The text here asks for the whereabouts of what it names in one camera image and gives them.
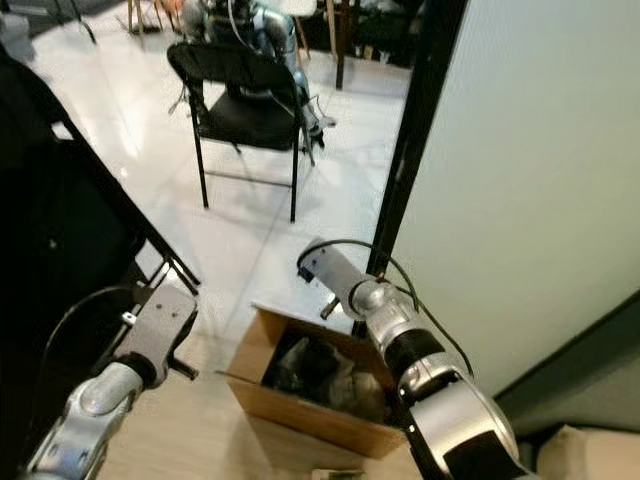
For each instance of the black door frame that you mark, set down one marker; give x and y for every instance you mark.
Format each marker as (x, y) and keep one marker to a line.
(415, 150)

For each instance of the large black furniture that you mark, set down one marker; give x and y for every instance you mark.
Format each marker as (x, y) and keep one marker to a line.
(60, 250)

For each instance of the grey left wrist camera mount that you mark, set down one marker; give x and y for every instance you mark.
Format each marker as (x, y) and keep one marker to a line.
(160, 325)

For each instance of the dark grey skirting board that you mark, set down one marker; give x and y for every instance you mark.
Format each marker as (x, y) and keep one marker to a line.
(580, 380)

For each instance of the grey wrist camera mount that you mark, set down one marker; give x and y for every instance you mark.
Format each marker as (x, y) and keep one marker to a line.
(160, 325)
(330, 265)

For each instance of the crumpled grey rubbish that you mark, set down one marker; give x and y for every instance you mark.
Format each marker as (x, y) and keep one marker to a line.
(320, 375)

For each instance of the black folding chair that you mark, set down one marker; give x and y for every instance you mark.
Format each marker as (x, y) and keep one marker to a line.
(250, 120)

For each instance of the wooden furniture leg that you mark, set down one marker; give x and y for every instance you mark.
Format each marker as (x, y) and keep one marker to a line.
(338, 40)

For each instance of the seated silver humanoid robot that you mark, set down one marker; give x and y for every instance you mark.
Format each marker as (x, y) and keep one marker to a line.
(275, 30)

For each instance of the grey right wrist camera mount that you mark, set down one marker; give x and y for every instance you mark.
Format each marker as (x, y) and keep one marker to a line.
(330, 265)

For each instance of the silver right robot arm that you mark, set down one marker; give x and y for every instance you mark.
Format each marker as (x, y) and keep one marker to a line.
(450, 400)

